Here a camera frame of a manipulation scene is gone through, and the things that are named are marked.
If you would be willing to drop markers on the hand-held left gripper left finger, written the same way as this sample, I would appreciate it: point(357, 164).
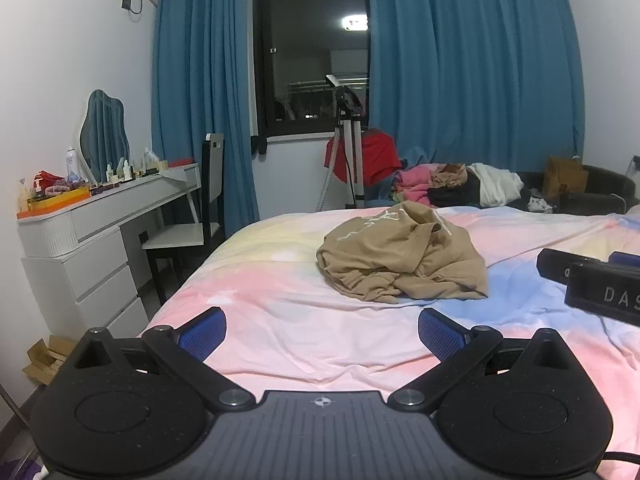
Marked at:
point(202, 334)

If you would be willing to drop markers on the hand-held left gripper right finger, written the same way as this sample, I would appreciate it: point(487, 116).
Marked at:
point(440, 334)

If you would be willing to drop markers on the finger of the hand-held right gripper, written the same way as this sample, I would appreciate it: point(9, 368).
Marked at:
point(554, 263)
point(590, 290)

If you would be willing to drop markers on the tan t-shirt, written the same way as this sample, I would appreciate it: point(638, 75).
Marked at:
point(400, 257)

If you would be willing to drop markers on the white and black patterned cloth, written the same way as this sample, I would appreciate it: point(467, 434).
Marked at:
point(541, 204)

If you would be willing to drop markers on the brown paper bag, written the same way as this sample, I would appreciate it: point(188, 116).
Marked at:
point(565, 180)

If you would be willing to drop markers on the dark sofa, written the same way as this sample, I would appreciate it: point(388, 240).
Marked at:
point(607, 185)

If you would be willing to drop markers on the white garment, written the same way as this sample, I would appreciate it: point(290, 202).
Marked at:
point(497, 185)

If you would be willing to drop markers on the pastel tie-dye bed sheet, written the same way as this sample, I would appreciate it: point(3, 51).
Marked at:
point(300, 315)

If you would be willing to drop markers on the black garment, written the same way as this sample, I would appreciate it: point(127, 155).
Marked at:
point(452, 196)

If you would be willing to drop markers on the light brown garment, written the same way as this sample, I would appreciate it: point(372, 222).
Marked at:
point(450, 175)

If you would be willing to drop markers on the white vanity desk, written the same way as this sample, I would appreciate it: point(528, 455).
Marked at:
point(95, 240)

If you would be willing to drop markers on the black and white chair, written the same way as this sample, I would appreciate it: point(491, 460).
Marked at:
point(212, 185)

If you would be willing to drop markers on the pink garment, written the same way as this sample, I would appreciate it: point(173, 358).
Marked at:
point(412, 185)

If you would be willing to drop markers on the cardboard box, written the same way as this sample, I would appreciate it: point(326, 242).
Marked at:
point(47, 360)

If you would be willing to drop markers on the row of cosmetic bottles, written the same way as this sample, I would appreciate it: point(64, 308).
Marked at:
point(130, 170)

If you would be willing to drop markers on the red garment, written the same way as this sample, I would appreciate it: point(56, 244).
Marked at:
point(377, 157)

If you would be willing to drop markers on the orange tray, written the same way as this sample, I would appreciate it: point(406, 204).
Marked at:
point(55, 204)

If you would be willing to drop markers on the white spray can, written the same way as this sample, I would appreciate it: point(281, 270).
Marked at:
point(72, 165)

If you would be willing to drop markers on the blue curtain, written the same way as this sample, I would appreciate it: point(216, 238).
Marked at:
point(475, 60)
point(200, 85)

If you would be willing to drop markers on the red pouch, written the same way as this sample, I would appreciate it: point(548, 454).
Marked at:
point(47, 178)

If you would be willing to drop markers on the wavy vanity mirror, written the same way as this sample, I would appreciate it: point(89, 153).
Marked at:
point(105, 135)

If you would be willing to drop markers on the yellow pump bottle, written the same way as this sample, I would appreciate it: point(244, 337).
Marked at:
point(23, 197)

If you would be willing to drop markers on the dark window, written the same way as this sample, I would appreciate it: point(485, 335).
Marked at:
point(310, 60)

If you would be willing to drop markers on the tripod with camera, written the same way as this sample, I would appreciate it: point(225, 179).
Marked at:
point(350, 155)

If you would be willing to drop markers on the black wall socket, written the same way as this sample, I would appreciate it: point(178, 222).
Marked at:
point(125, 3)

